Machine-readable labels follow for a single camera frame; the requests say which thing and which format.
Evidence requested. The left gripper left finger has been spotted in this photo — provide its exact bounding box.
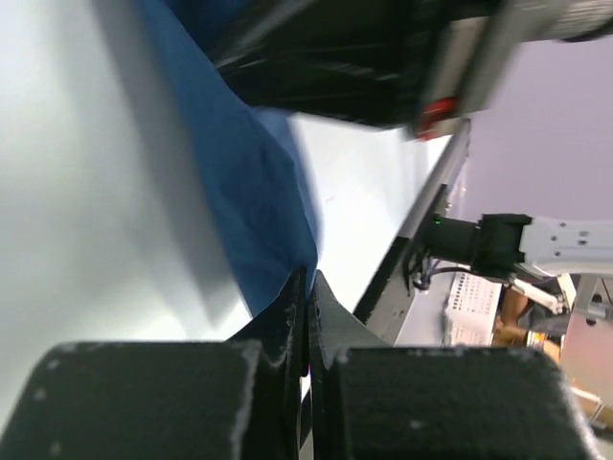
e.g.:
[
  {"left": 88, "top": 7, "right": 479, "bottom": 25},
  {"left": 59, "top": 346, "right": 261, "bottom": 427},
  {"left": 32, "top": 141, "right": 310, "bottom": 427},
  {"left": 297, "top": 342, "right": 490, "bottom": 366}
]
[{"left": 1, "top": 270, "right": 306, "bottom": 460}]

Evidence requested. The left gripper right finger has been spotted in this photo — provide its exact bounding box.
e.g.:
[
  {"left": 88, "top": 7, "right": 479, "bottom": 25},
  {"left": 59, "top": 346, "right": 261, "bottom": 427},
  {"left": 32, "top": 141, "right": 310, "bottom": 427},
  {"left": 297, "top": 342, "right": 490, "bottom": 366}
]
[{"left": 308, "top": 275, "right": 600, "bottom": 459}]

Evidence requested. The aluminium rail frame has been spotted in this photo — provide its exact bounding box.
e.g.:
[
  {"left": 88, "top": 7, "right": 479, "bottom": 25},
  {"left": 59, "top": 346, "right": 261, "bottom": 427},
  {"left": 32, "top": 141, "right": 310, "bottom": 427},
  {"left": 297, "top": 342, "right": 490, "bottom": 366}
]
[{"left": 397, "top": 119, "right": 471, "bottom": 240}]

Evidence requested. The dark blue paper napkin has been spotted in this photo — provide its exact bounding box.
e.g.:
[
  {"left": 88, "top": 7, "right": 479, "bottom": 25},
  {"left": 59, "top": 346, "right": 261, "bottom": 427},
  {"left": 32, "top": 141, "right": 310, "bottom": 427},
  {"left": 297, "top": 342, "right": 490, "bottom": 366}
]
[{"left": 137, "top": 0, "right": 320, "bottom": 315}]

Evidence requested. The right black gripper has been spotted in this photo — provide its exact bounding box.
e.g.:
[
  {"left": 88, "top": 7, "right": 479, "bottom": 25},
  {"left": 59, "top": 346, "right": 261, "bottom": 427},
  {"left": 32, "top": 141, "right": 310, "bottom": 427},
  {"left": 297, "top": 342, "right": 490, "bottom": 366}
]
[{"left": 414, "top": 1, "right": 612, "bottom": 140}]

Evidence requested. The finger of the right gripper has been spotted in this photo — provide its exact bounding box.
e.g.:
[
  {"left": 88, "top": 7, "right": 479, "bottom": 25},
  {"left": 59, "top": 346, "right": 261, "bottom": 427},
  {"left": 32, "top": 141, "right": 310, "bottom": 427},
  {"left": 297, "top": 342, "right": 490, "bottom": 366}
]
[{"left": 211, "top": 1, "right": 450, "bottom": 127}]

